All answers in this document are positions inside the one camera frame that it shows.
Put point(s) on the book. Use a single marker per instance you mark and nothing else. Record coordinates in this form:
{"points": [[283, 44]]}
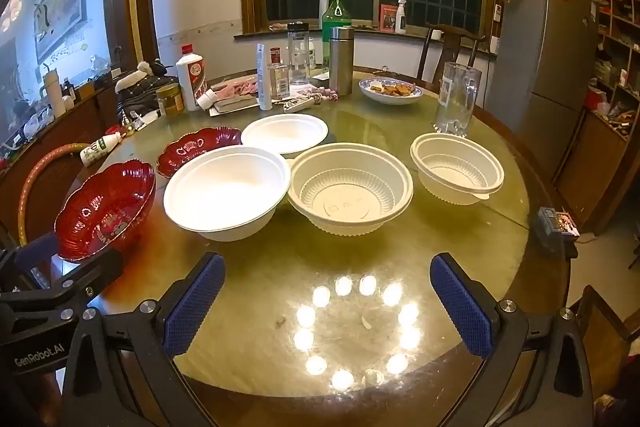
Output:
{"points": [[232, 104]]}

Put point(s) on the blue patterned plate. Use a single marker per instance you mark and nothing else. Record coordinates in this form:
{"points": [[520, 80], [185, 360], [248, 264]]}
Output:
{"points": [[390, 99]]}

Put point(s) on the small gold ornament bottle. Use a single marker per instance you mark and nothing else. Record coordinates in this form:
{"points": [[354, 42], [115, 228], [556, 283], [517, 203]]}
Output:
{"points": [[127, 123]]}

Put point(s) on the white paper plate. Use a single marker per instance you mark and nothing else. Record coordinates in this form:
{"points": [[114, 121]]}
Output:
{"points": [[285, 132]]}

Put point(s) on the black fur-trimmed boots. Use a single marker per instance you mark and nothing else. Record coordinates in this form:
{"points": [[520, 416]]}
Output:
{"points": [[145, 84]]}

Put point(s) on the wooden shelf cabinet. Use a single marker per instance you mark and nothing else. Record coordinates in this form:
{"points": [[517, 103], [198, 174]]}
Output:
{"points": [[610, 82]]}

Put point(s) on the green plastic bottle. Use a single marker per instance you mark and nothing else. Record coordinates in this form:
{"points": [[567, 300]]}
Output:
{"points": [[336, 14]]}

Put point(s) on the white milk bottle green label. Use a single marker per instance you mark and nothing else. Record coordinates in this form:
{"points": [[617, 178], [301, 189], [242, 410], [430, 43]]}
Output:
{"points": [[100, 151]]}

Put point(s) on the fried food pieces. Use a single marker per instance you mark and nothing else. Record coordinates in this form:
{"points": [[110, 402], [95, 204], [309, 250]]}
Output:
{"points": [[395, 89]]}

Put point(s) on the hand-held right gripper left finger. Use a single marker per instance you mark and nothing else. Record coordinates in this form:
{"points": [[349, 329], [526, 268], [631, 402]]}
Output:
{"points": [[195, 302]]}

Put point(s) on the dark wooden chair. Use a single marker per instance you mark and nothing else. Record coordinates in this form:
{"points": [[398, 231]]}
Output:
{"points": [[600, 332], [452, 38]]}

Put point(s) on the small dark card box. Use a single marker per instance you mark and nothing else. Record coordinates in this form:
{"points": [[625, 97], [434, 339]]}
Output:
{"points": [[555, 227]]}

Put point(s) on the stainless steel thermos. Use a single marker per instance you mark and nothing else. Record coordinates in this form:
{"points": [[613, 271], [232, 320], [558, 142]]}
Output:
{"points": [[341, 62]]}

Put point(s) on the white tube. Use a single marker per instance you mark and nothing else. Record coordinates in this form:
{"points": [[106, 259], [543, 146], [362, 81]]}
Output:
{"points": [[264, 82]]}

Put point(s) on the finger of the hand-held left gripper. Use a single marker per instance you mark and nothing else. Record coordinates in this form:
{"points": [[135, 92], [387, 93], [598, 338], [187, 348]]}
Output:
{"points": [[75, 279], [35, 252]]}

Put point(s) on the clear glass pitcher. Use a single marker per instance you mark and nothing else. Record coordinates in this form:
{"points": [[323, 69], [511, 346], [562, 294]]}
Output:
{"points": [[455, 102]]}

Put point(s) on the large red scalloped bowl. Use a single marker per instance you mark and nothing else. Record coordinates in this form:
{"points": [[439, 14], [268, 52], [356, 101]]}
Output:
{"points": [[100, 212]]}

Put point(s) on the red scalloped plate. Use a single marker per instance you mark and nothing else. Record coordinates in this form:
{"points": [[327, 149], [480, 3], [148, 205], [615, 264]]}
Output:
{"points": [[195, 147]]}

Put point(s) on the jar with gold lid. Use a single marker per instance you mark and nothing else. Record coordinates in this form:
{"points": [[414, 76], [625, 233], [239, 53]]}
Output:
{"points": [[169, 102]]}

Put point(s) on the clear bottle black cap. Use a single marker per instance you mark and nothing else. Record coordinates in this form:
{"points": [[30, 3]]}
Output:
{"points": [[298, 57]]}

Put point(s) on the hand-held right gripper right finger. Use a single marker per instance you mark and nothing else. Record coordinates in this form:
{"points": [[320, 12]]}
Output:
{"points": [[460, 307]]}

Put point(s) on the small glass bottle red label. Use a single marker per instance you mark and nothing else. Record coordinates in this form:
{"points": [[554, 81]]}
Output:
{"points": [[278, 79]]}

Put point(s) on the cream tumbler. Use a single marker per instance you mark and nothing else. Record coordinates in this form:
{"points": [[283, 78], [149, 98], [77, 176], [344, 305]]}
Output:
{"points": [[54, 92]]}

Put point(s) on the framed wall painting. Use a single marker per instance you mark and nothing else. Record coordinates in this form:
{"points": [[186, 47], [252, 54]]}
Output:
{"points": [[62, 7]]}

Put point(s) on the smooth white bowl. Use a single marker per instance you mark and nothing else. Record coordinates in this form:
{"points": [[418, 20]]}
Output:
{"points": [[225, 197]]}

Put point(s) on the wooden sideboard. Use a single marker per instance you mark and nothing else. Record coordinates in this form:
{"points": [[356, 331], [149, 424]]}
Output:
{"points": [[75, 117]]}

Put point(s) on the red box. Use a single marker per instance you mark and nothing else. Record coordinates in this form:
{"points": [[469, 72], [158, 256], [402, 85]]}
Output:
{"points": [[386, 18]]}

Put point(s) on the small dark bottle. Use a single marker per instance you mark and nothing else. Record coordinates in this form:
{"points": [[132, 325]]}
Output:
{"points": [[69, 91]]}

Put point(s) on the large cream ribbed bowl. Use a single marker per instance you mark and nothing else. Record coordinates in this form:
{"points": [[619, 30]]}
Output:
{"points": [[350, 192]]}

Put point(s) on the small white cup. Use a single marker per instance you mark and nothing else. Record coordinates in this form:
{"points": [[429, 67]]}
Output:
{"points": [[207, 98]]}

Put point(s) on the white spray bottle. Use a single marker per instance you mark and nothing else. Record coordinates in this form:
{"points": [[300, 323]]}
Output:
{"points": [[400, 18]]}

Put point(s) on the white liquor bottle red label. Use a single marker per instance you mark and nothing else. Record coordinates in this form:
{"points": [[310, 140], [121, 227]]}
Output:
{"points": [[192, 79]]}

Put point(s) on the small white ribbed bowl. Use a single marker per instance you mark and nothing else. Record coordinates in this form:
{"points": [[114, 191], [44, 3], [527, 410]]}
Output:
{"points": [[457, 167]]}

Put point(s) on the white patterned case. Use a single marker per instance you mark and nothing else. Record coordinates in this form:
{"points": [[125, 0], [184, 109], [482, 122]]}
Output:
{"points": [[299, 104]]}

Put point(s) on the small white bottle green label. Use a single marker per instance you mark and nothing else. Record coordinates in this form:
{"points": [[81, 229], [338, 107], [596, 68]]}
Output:
{"points": [[312, 54]]}

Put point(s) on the white mug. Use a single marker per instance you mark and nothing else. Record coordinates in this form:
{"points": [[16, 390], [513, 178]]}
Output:
{"points": [[437, 35]]}

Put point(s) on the grey refrigerator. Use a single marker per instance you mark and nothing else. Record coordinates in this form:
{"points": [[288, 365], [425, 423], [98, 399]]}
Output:
{"points": [[545, 57]]}

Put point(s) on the pink crumpled cloth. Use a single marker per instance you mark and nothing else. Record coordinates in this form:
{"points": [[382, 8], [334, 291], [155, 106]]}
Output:
{"points": [[237, 88]]}

